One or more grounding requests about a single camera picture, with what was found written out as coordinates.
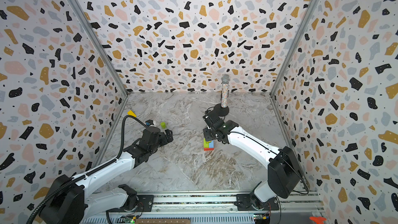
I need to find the lime green block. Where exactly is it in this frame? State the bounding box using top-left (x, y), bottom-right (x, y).
top-left (203, 140), bottom-right (209, 148)

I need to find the yellow rectangular block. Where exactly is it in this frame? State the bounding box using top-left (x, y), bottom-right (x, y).
top-left (127, 110), bottom-right (137, 117)

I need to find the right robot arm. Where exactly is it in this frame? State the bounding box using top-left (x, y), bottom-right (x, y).
top-left (203, 110), bottom-right (303, 203)

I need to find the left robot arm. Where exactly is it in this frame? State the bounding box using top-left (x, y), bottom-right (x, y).
top-left (35, 126), bottom-right (174, 224)

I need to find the black round microphone stand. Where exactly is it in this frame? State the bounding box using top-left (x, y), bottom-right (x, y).
top-left (214, 103), bottom-right (230, 117)

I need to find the glitter microphone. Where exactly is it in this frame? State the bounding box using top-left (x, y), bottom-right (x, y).
top-left (221, 74), bottom-right (230, 108)

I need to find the wooden strip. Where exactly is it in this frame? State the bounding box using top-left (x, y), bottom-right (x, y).
top-left (135, 218), bottom-right (191, 224)

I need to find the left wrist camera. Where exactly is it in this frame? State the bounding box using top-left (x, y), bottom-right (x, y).
top-left (145, 119), bottom-right (157, 127)

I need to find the black corrugated cable hose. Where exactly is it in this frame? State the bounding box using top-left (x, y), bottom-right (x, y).
top-left (26, 114), bottom-right (148, 224)

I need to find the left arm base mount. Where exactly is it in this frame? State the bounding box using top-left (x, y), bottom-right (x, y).
top-left (109, 195), bottom-right (154, 213)

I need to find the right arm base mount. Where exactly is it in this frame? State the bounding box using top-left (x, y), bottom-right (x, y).
top-left (234, 193), bottom-right (279, 211)

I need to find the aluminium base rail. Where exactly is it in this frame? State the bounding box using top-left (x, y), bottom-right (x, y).
top-left (79, 191), bottom-right (326, 224)

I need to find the red clamp handle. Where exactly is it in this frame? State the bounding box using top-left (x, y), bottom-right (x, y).
top-left (309, 216), bottom-right (327, 224)

